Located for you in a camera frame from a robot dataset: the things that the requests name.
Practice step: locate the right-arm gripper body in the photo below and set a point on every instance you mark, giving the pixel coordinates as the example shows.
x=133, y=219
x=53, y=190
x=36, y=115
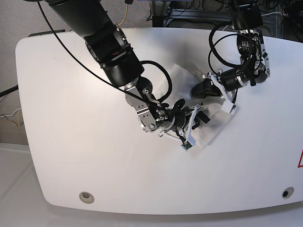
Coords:
x=180, y=120

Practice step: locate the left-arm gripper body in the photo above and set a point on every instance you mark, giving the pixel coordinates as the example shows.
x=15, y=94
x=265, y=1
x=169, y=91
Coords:
x=228, y=83

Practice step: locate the white printed T-shirt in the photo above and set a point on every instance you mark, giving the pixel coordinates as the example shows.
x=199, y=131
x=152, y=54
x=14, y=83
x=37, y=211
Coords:
x=183, y=82

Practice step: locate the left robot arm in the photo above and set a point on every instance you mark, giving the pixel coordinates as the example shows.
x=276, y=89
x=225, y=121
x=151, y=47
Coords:
x=254, y=62

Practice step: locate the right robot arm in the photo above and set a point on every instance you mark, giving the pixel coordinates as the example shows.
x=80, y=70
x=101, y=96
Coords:
x=109, y=47

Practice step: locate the right table grommet hole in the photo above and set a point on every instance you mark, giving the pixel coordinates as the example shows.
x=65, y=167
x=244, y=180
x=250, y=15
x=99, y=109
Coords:
x=287, y=192

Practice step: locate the table grommet hole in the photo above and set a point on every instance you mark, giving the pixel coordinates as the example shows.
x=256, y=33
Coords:
x=287, y=192
x=86, y=197

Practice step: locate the left table grommet hole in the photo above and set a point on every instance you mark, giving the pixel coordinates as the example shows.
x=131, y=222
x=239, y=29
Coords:
x=86, y=197

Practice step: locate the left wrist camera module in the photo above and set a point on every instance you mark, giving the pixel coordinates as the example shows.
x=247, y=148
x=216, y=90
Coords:
x=229, y=107

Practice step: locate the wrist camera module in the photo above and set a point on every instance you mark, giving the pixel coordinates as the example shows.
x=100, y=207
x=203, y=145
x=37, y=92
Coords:
x=186, y=145
x=229, y=107

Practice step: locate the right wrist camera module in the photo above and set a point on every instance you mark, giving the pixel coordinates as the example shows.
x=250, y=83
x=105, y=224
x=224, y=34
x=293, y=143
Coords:
x=186, y=145

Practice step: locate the black equipment rack frame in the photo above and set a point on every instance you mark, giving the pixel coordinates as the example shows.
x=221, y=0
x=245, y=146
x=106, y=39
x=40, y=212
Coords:
x=201, y=11

